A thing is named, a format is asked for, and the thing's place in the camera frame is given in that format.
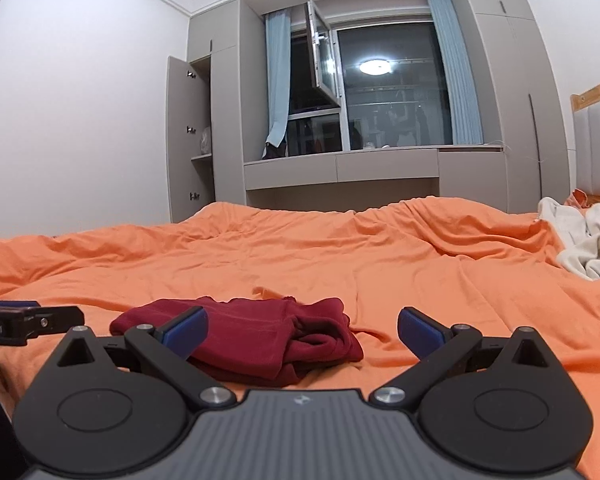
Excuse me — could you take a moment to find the window with white frame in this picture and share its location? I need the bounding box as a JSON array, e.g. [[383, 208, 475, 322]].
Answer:
[[262, 2, 453, 159]]

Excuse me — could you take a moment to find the light blue curtain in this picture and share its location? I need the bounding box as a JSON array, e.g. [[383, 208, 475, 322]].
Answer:
[[264, 9, 291, 154], [427, 0, 484, 145]]

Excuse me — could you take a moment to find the open grey wardrobe door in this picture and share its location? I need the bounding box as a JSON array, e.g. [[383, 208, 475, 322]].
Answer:
[[166, 56, 215, 222]]

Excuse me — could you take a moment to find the beige crumpled clothes pile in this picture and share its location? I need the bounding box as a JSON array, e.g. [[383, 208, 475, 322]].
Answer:
[[538, 197, 600, 281]]

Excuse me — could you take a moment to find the grey padded headboard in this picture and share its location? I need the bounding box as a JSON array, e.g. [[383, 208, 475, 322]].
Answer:
[[571, 84, 600, 198]]

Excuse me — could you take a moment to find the orange bed cover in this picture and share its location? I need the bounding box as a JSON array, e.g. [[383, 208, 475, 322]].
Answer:
[[0, 197, 600, 479]]

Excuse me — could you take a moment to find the grey built-in wardrobe unit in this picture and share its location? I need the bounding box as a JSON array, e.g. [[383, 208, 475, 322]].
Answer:
[[186, 0, 569, 212]]

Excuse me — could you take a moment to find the dark red t-shirt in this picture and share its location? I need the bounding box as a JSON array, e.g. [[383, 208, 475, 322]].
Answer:
[[109, 297, 364, 388]]

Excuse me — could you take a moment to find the left light blue curtain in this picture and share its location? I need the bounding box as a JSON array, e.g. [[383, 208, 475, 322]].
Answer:
[[264, 9, 291, 154]]

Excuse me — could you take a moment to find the right light blue curtain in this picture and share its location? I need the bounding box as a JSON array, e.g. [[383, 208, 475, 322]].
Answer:
[[427, 0, 484, 145]]

